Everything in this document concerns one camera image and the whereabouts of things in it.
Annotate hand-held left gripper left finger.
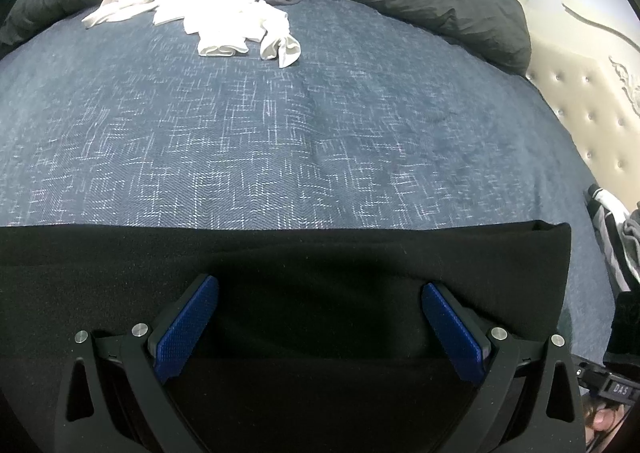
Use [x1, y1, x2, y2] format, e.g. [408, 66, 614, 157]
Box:
[54, 274, 220, 453]

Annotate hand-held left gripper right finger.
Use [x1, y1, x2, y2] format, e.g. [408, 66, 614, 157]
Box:
[421, 282, 587, 453]

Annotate black pants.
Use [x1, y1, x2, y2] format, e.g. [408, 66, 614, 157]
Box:
[0, 220, 572, 453]

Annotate person's right hand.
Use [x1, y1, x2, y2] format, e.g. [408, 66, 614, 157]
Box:
[582, 403, 626, 449]

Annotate black white striped garment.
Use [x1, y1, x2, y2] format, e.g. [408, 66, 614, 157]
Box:
[586, 184, 640, 294]

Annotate blue patterned bed cover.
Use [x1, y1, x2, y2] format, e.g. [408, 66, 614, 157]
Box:
[0, 0, 618, 364]

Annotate cream tufted headboard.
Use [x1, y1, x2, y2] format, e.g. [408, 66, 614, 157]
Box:
[510, 0, 640, 194]

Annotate white crumpled garment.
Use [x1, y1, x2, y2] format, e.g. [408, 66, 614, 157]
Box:
[81, 0, 303, 68]

